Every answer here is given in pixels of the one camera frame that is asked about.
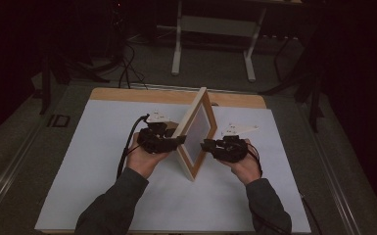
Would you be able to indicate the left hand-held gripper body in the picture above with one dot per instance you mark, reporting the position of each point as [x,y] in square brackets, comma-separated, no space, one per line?
[153,142]

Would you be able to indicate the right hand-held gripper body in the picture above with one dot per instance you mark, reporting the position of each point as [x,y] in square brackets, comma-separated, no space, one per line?
[231,150]

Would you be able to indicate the wooden picture frame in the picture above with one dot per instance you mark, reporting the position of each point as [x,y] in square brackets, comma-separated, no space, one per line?
[197,130]

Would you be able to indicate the person's left hand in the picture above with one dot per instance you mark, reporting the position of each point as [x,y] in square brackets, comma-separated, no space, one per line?
[143,161]

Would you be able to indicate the person's right hand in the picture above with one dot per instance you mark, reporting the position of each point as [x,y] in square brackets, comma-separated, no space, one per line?
[246,169]

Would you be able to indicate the white paper sheet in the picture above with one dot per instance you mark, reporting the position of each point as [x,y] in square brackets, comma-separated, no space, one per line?
[94,182]

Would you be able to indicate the black metal stand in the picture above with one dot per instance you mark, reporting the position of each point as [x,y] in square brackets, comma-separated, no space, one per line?
[45,84]
[315,107]

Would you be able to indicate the white metal desk frame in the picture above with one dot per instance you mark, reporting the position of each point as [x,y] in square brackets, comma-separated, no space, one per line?
[176,58]

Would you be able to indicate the black floor bracket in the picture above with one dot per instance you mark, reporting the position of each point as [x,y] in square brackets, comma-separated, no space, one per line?
[58,120]

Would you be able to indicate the metal floor rail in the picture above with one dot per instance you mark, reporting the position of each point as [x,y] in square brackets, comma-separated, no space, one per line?
[336,182]
[6,176]

